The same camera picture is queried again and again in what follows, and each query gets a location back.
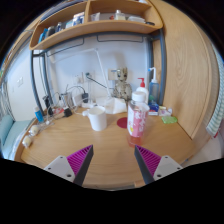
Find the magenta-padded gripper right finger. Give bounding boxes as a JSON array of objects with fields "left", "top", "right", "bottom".
[{"left": 134, "top": 145, "right": 183, "bottom": 185}]

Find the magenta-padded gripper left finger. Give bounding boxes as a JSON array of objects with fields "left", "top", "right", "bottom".
[{"left": 43, "top": 144, "right": 95, "bottom": 187}]

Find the clear drink bottle pink label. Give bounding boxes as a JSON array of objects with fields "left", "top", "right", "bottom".
[{"left": 126, "top": 90, "right": 150, "bottom": 148}]

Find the small white round object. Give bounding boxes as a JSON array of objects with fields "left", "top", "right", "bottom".
[
  {"left": 29, "top": 124, "right": 40, "bottom": 136},
  {"left": 21, "top": 135, "right": 34, "bottom": 148}
]

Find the green packet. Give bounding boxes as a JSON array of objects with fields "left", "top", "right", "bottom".
[{"left": 161, "top": 115, "right": 179, "bottom": 125}]

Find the small blue tube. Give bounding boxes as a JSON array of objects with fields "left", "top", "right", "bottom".
[{"left": 34, "top": 106, "right": 45, "bottom": 124}]

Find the white mug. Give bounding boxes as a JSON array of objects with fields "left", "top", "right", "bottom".
[{"left": 82, "top": 105, "right": 108, "bottom": 132}]

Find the blue box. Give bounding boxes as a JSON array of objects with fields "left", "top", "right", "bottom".
[{"left": 148, "top": 101, "right": 160, "bottom": 116}]

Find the flat round red coaster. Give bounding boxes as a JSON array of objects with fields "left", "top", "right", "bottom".
[{"left": 116, "top": 116, "right": 129, "bottom": 130}]

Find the teal bedding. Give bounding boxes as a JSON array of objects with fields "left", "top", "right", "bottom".
[{"left": 0, "top": 114, "right": 34, "bottom": 158}]

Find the black upright holder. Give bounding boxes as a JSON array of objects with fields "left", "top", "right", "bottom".
[{"left": 42, "top": 95, "right": 54, "bottom": 116}]

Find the white power adapter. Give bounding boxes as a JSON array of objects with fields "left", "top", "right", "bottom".
[{"left": 71, "top": 94, "right": 84, "bottom": 108}]

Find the black charger plug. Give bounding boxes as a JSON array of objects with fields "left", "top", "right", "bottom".
[{"left": 81, "top": 92, "right": 90, "bottom": 104}]

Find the white tissue pack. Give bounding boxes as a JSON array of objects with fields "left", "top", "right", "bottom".
[{"left": 96, "top": 96, "right": 128, "bottom": 115}]

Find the white pump bottle red top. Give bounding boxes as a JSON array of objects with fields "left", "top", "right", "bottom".
[{"left": 135, "top": 77, "right": 150, "bottom": 101}]

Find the brown tree creature figurine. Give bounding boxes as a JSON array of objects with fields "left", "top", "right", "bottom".
[{"left": 113, "top": 67, "right": 133, "bottom": 102}]

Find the white desk lamp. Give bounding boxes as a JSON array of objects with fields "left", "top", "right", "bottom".
[{"left": 46, "top": 47, "right": 111, "bottom": 92}]

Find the wooden shelf unit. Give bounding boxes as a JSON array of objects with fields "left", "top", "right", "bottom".
[{"left": 29, "top": 0, "right": 164, "bottom": 51}]

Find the black power cable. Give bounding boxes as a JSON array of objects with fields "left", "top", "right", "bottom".
[{"left": 86, "top": 74, "right": 109, "bottom": 90}]

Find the white wall socket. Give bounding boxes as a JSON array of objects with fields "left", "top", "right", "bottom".
[{"left": 84, "top": 71, "right": 96, "bottom": 83}]

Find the grey metal desk frame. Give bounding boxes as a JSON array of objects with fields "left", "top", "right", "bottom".
[{"left": 30, "top": 28, "right": 168, "bottom": 116}]

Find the white wall-mounted box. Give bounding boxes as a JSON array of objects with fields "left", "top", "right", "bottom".
[{"left": 107, "top": 68, "right": 123, "bottom": 81}]

